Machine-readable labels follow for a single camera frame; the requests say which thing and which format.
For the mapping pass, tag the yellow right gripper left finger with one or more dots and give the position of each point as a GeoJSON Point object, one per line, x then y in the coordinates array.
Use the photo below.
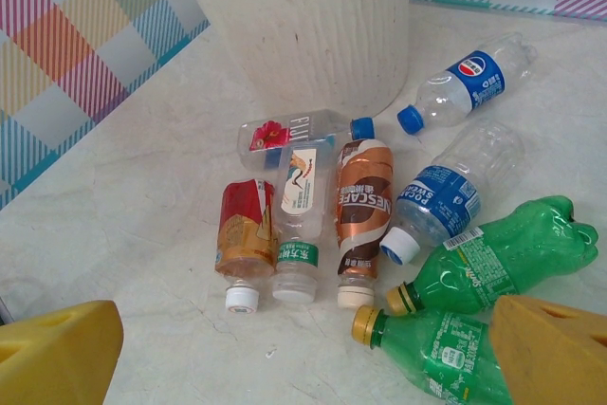
{"type": "Point", "coordinates": [52, 357]}

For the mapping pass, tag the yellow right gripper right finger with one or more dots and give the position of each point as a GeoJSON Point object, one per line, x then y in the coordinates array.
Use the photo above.
{"type": "Point", "coordinates": [555, 362]}

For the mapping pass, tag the green Sprite bottle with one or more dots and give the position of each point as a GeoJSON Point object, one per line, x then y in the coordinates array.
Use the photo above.
{"type": "Point", "coordinates": [498, 253]}
{"type": "Point", "coordinates": [441, 357]}

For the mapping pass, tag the Pocari Sweat clear bottle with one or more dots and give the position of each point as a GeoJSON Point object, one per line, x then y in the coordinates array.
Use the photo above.
{"type": "Point", "coordinates": [436, 201]}

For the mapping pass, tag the red gold label bottle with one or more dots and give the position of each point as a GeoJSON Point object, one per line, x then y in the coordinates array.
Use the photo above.
{"type": "Point", "coordinates": [242, 225]}

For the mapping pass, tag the copper Nescafe bottle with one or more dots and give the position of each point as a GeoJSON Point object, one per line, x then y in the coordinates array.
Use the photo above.
{"type": "Point", "coordinates": [365, 206]}

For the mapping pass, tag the Pepsi label clear bottle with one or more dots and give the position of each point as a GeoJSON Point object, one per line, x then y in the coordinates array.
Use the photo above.
{"type": "Point", "coordinates": [474, 73]}

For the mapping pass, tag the white ribbed plastic bin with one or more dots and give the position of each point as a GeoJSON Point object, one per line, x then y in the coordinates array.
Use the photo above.
{"type": "Point", "coordinates": [308, 44]}

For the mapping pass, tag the crane label tea bottle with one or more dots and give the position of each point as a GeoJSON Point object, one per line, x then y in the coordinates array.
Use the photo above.
{"type": "Point", "coordinates": [299, 187]}

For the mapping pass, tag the Fiji water bottle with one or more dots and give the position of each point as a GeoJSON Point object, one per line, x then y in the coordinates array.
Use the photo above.
{"type": "Point", "coordinates": [265, 137]}

